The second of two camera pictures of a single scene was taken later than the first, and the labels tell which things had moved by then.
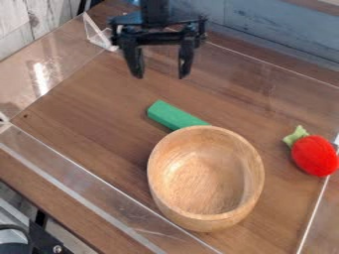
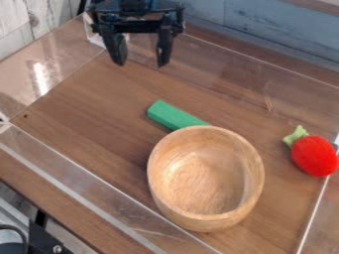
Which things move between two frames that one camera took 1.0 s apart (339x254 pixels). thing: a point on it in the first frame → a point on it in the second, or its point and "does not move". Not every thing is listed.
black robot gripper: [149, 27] → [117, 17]
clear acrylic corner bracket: [98, 37] does not move
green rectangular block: [172, 117] does not move
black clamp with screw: [44, 242] does not move
